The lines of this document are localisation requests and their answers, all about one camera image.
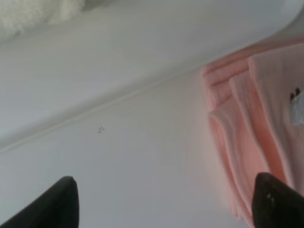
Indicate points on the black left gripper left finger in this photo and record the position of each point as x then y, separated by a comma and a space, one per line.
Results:
58, 207

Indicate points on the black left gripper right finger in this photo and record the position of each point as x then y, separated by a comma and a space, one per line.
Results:
276, 205

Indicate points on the pink towel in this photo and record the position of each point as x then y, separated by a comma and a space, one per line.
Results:
256, 116

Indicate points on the cream white towel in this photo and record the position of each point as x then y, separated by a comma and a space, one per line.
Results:
17, 16

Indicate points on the white rectangular plastic tray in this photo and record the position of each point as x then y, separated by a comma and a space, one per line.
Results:
51, 74

